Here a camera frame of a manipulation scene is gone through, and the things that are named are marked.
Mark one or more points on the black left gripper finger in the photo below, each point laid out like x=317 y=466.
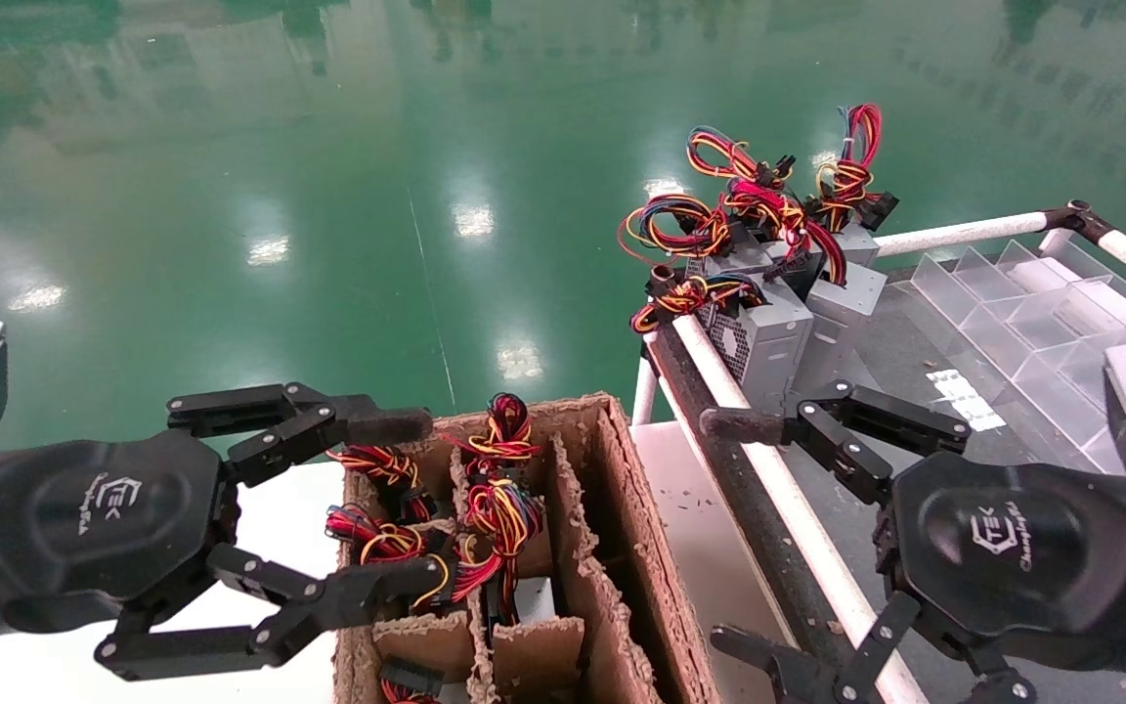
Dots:
x=328 y=418
x=328 y=601

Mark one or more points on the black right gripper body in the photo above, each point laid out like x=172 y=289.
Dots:
x=1013 y=557

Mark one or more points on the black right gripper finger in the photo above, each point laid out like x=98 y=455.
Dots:
x=837 y=430
x=788 y=675

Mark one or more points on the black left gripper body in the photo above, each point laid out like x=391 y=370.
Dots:
x=84 y=518

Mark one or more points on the grey power supply mesh fan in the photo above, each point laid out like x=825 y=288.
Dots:
x=768 y=347

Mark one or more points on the white paper label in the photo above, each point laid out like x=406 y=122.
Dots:
x=959 y=391

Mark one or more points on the clear acrylic divider tray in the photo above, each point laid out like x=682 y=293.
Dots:
x=1013 y=332

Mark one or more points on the brown cardboard divider box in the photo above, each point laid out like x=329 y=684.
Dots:
x=622 y=548

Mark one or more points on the black pipe end joint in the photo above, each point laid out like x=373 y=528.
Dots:
x=661 y=281

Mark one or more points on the white block in tray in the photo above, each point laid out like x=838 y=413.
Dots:
x=1042 y=274
x=1105 y=303

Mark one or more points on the black pipe corner joint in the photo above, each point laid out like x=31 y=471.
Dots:
x=1076 y=217

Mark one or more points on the long white frame pipe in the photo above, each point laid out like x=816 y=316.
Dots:
x=788 y=494

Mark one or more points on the white frame leg pipe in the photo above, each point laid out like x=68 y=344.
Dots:
x=643 y=391

